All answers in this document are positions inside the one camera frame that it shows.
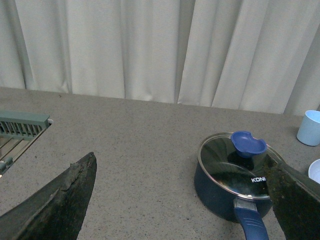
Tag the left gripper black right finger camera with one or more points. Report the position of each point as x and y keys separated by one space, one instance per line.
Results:
x=295 y=200

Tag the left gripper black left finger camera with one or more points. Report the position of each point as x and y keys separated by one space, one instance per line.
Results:
x=57 y=210

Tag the glass lid with blue knob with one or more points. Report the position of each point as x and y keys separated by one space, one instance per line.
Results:
x=237 y=162

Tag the light blue plate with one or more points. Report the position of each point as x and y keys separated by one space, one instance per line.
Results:
x=314 y=171

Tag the dark blue saucepan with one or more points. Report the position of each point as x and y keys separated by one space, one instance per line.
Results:
x=247 y=212

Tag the light blue plastic cup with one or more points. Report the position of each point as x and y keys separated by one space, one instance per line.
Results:
x=309 y=130

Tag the green dish drying rack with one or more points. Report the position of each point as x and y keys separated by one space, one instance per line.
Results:
x=19 y=130

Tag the white curtain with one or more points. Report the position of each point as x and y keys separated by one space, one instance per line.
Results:
x=255 y=55

